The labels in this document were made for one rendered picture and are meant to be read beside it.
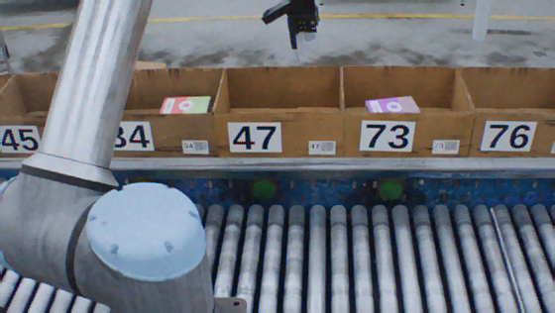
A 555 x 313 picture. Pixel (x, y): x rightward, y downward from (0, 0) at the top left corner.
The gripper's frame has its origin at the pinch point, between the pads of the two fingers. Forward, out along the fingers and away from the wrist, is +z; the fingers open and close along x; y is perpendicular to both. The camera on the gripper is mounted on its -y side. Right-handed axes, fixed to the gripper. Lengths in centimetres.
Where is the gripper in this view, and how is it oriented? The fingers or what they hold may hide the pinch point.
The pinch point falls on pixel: (297, 53)
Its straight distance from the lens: 177.6
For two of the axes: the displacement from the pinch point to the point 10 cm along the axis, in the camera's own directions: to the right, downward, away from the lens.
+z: 1.6, 7.6, 6.3
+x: 1.8, -6.5, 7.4
